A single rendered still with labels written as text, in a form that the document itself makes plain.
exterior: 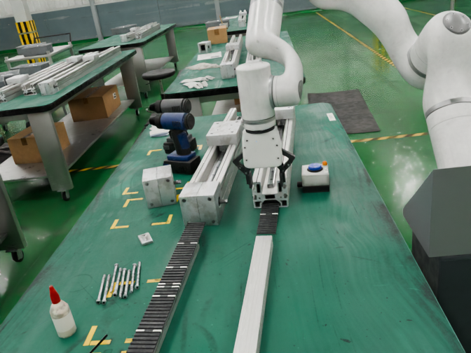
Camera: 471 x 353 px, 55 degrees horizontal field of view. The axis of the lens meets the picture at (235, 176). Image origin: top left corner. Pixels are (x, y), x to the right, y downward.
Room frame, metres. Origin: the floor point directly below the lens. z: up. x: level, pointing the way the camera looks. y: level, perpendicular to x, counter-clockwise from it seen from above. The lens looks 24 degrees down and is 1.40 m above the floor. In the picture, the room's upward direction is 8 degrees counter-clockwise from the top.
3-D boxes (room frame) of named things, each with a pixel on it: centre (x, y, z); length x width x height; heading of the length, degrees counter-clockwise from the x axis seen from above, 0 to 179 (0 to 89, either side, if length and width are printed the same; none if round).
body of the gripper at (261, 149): (1.10, -0.08, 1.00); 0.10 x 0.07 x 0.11; 78
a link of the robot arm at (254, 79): (1.10, -0.08, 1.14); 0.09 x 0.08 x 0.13; 70
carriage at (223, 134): (1.58, 0.01, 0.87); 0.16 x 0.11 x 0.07; 168
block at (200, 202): (1.14, 0.09, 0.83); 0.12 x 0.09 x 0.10; 78
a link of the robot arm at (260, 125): (1.10, -0.08, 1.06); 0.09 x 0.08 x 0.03; 78
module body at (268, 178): (1.54, -0.17, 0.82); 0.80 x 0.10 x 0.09; 168
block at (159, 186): (1.31, 0.23, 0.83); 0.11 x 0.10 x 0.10; 95
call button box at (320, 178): (1.24, -0.23, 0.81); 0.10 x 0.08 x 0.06; 78
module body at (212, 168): (1.58, 0.01, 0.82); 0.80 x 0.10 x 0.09; 168
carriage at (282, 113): (1.79, -0.22, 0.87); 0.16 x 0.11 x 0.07; 168
